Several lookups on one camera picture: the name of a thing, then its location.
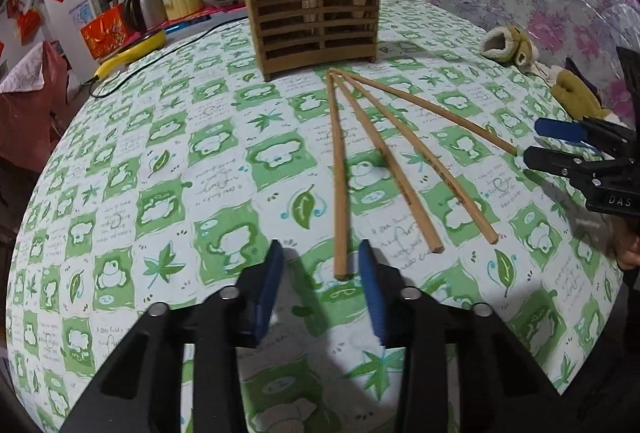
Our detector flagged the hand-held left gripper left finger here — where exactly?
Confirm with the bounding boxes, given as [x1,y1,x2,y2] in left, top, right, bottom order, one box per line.
[59,240,286,433]

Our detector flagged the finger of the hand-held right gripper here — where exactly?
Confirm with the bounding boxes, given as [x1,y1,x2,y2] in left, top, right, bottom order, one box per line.
[523,145,626,180]
[534,117,638,147]

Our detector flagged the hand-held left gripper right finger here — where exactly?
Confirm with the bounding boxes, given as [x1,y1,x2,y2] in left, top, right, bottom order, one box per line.
[357,239,581,433]

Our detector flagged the wooden chopstick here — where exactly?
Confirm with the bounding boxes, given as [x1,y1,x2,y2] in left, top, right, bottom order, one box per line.
[326,70,350,282]
[330,69,445,254]
[340,72,500,245]
[329,67,518,157]

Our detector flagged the person's right hand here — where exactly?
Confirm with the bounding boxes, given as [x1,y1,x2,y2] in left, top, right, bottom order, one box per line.
[616,220,640,270]

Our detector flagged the olive plush mitten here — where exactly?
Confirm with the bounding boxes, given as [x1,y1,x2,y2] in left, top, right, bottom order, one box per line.
[481,25,539,76]
[550,68,612,120]

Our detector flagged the green white printed tablecloth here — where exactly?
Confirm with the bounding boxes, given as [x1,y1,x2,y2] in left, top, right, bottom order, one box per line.
[5,0,626,433]

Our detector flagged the yellow handheld tool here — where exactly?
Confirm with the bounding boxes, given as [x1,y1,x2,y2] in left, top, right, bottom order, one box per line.
[95,30,167,79]

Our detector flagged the red cloth covered table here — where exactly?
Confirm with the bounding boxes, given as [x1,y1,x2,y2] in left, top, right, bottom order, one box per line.
[0,40,72,174]

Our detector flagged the yellow enamel pot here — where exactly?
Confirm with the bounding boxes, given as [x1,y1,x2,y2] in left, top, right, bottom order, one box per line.
[160,0,204,21]

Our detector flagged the red gift box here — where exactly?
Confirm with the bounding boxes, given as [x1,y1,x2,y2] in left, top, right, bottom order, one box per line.
[80,4,129,60]

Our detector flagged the steel electric kettle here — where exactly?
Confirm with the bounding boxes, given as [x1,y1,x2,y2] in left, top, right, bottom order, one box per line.
[122,0,169,32]

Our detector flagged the black power cable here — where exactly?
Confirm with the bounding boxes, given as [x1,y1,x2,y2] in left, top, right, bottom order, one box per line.
[82,18,251,100]

